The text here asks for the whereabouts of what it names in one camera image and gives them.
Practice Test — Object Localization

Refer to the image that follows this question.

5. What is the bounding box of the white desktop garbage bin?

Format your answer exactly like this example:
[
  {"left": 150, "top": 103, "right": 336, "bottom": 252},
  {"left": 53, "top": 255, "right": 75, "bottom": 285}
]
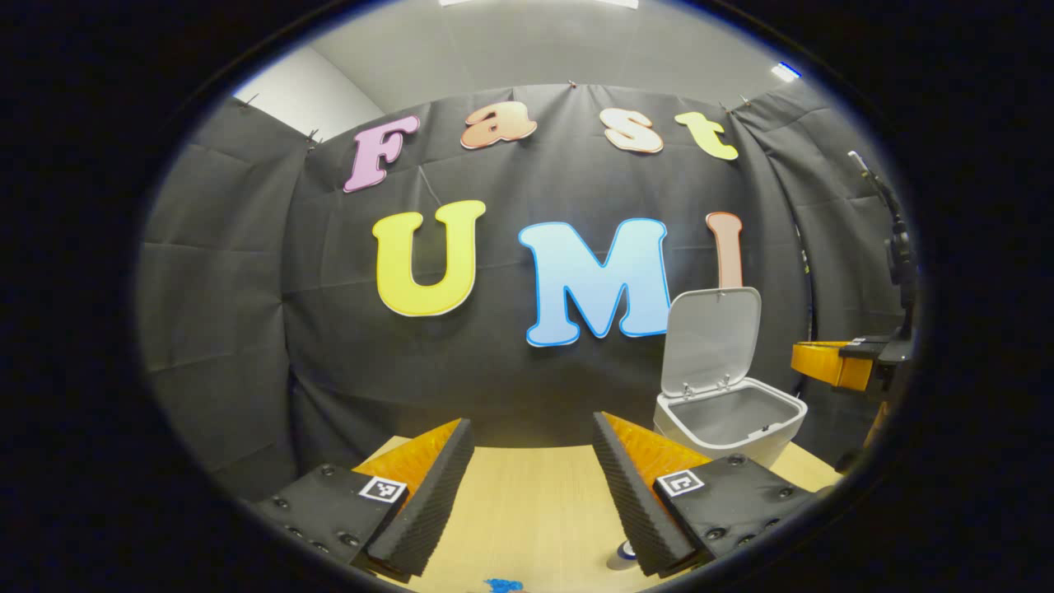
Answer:
[{"left": 653, "top": 287, "right": 809, "bottom": 470}]

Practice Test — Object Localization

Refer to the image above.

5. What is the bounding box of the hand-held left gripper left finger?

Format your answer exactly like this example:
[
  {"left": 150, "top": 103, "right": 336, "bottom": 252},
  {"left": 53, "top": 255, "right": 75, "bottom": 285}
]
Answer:
[{"left": 251, "top": 418, "right": 476, "bottom": 577}]

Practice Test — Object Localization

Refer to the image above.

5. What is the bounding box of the black backdrop cloth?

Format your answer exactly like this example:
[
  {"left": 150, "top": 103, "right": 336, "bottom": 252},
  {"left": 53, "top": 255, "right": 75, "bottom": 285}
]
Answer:
[{"left": 136, "top": 82, "right": 915, "bottom": 503}]

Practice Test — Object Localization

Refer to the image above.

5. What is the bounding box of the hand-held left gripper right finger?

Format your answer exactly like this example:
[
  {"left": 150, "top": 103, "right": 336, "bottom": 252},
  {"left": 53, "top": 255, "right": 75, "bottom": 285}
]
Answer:
[{"left": 591, "top": 411, "right": 820, "bottom": 577}]

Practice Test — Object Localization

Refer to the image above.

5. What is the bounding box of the bright ceiling light panel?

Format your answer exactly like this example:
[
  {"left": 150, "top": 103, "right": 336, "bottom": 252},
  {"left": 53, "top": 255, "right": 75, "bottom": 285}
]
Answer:
[{"left": 441, "top": 0, "right": 640, "bottom": 9}]

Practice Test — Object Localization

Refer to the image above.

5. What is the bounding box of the wooden desktop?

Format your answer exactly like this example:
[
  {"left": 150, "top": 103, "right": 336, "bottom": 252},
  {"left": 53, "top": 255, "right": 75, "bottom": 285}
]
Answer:
[{"left": 354, "top": 435, "right": 842, "bottom": 593}]

